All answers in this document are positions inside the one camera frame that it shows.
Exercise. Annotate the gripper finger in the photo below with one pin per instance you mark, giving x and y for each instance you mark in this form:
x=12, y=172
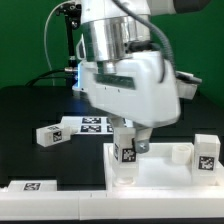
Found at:
x=141, y=139
x=117, y=123

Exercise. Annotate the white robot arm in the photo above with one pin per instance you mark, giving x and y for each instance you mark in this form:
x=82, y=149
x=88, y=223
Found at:
x=112, y=30

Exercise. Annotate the white square tabletop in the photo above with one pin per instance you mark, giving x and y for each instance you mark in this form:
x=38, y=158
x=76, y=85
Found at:
x=164, y=166

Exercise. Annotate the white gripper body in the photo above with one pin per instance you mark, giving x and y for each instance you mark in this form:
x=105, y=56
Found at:
x=143, y=89

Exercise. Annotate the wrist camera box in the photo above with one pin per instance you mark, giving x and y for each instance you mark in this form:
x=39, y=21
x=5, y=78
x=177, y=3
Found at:
x=187, y=84

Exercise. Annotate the black camera stand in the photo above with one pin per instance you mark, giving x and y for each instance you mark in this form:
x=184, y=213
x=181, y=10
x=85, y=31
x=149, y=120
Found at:
x=72, y=15

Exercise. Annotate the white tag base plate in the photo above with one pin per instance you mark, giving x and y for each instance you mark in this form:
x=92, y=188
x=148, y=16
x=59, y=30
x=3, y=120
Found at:
x=89, y=125

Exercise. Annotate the white obstacle fence front bar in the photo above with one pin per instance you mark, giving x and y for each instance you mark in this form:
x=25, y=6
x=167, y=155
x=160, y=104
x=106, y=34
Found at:
x=113, y=205

